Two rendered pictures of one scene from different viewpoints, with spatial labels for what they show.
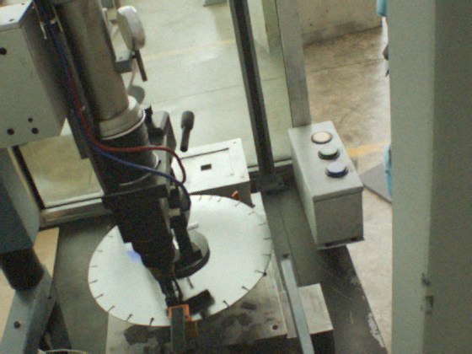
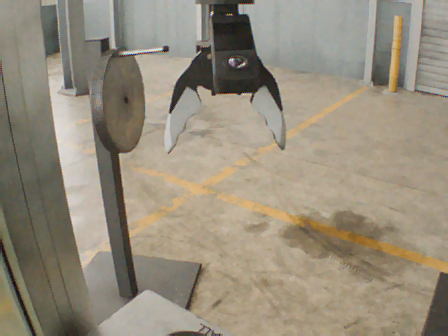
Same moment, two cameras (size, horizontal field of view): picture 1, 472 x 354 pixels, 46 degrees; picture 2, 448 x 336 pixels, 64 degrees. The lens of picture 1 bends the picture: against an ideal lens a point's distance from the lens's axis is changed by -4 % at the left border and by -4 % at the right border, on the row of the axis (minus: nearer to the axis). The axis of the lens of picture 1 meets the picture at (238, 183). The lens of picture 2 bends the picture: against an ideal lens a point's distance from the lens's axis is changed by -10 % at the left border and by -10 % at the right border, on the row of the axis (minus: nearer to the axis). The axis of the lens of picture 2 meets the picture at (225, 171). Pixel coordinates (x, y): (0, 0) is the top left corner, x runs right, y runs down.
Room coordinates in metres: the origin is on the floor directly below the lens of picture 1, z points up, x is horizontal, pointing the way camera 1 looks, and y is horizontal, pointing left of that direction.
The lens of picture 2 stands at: (1.02, -0.09, 1.10)
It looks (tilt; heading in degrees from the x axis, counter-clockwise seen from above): 25 degrees down; 304
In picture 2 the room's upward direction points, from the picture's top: straight up
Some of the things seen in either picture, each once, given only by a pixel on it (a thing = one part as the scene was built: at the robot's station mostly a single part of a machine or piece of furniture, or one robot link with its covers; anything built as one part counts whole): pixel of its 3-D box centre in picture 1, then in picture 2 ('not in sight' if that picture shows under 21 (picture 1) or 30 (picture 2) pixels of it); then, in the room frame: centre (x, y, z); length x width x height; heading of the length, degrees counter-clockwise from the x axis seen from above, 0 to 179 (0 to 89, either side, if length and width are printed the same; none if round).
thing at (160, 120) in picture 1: (162, 168); not in sight; (0.70, 0.10, 1.17); 0.06 x 0.05 x 0.20; 171
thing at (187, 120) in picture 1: (174, 132); not in sight; (0.73, 0.07, 1.21); 0.08 x 0.06 x 0.03; 0
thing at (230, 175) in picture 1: (211, 193); not in sight; (1.10, 0.07, 0.82); 0.18 x 0.18 x 0.15; 0
